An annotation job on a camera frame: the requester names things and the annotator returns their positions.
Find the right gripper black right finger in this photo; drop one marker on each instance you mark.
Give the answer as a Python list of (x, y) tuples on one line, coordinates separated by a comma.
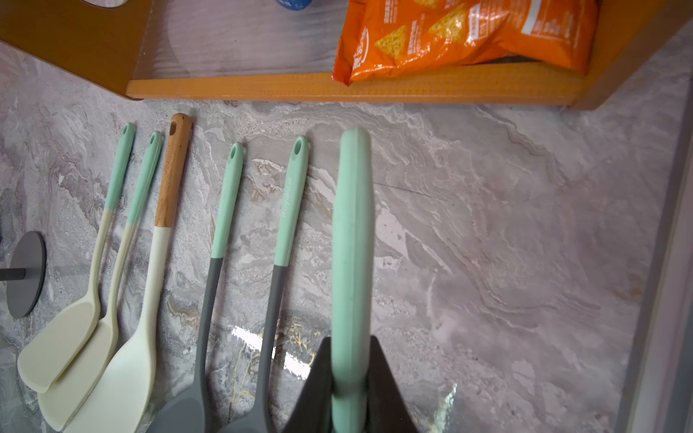
[(387, 411)]

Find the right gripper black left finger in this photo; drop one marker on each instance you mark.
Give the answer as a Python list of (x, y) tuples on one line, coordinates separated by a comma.
[(312, 412)]

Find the grey spatula mint handle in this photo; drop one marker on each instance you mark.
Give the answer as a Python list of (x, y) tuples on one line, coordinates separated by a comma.
[(259, 418), (190, 410)]

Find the cream spatula mint handle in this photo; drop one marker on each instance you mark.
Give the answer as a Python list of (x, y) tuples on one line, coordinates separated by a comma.
[(352, 278), (62, 401)]

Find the cream spatula wooden handle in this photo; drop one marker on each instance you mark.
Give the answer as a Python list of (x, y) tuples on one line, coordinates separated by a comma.
[(118, 401)]

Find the grey utensil rack stand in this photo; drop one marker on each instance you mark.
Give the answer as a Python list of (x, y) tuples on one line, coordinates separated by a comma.
[(25, 276)]

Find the wooden shelf rack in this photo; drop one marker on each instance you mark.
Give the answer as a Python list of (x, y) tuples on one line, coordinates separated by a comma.
[(260, 51)]

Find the orange snack bag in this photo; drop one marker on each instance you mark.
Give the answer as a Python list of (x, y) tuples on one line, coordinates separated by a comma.
[(384, 39)]

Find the blue packet on shelf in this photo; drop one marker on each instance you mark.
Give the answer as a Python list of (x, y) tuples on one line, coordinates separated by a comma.
[(294, 5)]

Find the cream spoon mint handle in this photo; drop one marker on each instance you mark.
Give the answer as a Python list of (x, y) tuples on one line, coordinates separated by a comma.
[(46, 357)]

